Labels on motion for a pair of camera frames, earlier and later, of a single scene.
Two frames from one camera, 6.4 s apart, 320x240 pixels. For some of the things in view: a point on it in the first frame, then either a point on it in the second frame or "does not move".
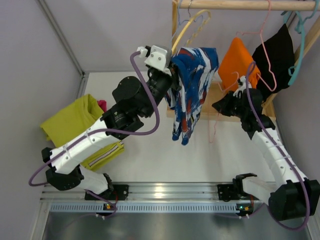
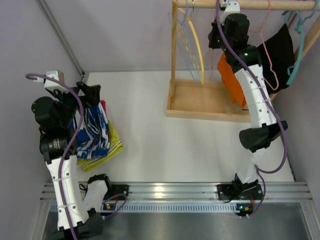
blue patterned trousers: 196,67 to 93,141
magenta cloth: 102,103 does not move
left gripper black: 172,80 to 88,90
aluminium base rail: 154,192 does not move
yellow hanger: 206,21 to 197,42
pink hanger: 224,90 to 211,66
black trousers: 274,60 does not move
